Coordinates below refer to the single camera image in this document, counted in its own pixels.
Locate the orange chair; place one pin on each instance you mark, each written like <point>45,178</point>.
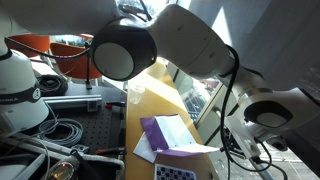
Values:
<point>75,63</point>
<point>31,43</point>

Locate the clear plastic cup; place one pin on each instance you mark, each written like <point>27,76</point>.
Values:
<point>136,94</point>

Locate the white paper sheet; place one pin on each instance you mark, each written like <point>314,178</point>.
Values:
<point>144,149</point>

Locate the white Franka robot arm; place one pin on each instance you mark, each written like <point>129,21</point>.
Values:
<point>186,43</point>

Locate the black perforated breadboard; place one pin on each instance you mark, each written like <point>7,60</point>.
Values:
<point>96,130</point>

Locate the purple paper folder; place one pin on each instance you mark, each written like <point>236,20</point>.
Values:
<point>166,133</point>

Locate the small grey plug block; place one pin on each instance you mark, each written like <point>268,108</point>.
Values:
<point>80,148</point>

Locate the black white checkerboard sheet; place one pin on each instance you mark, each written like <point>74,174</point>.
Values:
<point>173,173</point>

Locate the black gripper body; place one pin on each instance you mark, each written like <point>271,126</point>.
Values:
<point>266,136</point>

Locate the aluminium profile rail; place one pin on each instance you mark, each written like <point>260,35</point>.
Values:
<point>71,101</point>

